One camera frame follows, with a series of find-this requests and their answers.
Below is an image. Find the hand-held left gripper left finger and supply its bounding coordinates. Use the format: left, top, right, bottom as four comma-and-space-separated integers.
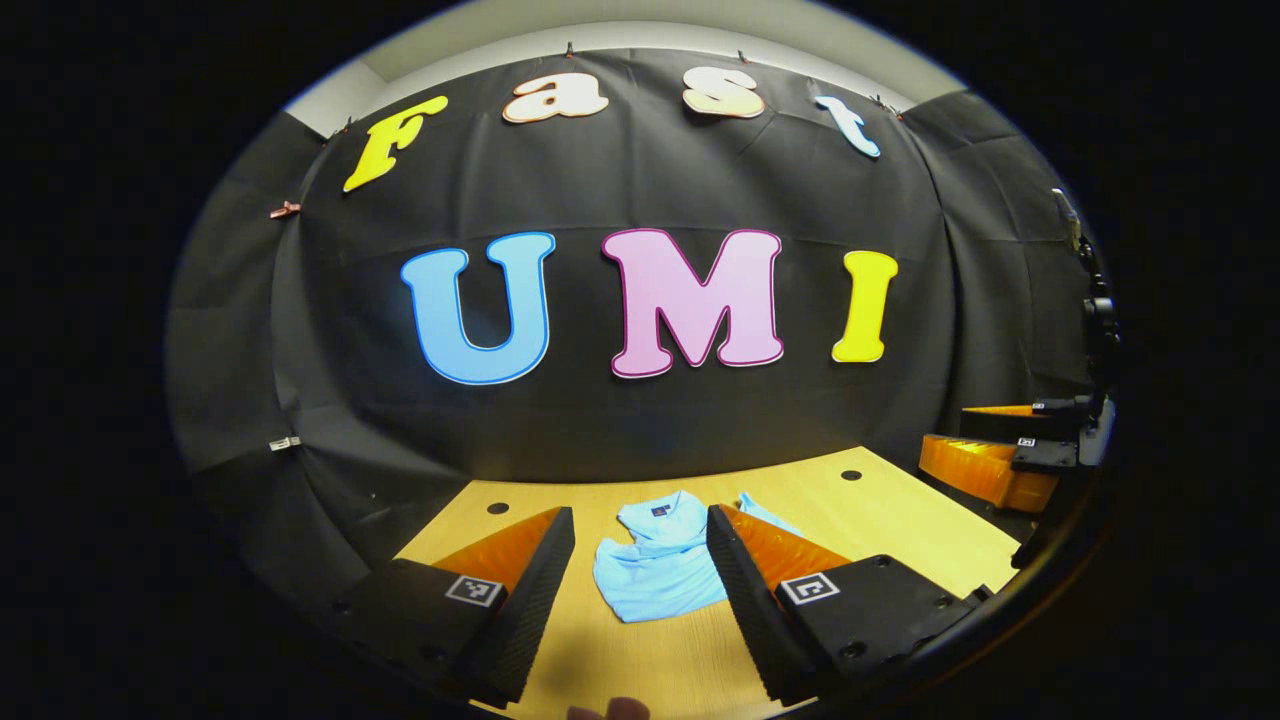
335, 505, 578, 709

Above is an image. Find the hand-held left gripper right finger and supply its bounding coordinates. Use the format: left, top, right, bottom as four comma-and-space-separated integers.
705, 503, 996, 706

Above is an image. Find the light blue T-shirt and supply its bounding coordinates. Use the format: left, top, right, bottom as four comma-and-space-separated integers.
592, 490, 801, 624

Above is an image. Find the black backdrop cloth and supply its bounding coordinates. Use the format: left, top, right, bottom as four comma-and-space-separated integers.
165, 45, 1101, 601

